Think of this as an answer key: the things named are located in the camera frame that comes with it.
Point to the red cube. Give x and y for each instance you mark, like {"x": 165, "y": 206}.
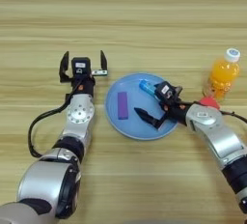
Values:
{"x": 209, "y": 101}

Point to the left gripper small black box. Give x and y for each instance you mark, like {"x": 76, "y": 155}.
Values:
{"x": 81, "y": 66}

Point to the light blue round plate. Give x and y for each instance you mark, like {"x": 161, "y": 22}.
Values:
{"x": 135, "y": 128}

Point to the gripper small black box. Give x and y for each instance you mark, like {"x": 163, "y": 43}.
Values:
{"x": 166, "y": 92}
{"x": 81, "y": 66}

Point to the right gripper small black box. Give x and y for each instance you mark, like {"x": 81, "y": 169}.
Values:
{"x": 166, "y": 92}

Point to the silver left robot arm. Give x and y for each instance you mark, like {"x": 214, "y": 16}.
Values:
{"x": 54, "y": 182}

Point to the blue cylinder block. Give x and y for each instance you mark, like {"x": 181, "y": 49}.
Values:
{"x": 147, "y": 88}

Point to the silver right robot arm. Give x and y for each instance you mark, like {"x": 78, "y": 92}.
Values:
{"x": 222, "y": 141}

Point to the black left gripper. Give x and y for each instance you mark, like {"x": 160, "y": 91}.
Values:
{"x": 84, "y": 86}

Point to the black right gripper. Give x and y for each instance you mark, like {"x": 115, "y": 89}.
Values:
{"x": 175, "y": 110}

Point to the orange juice bottle white cap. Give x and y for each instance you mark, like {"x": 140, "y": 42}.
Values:
{"x": 223, "y": 73}

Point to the purple rectangular block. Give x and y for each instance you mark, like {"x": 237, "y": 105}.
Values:
{"x": 122, "y": 105}

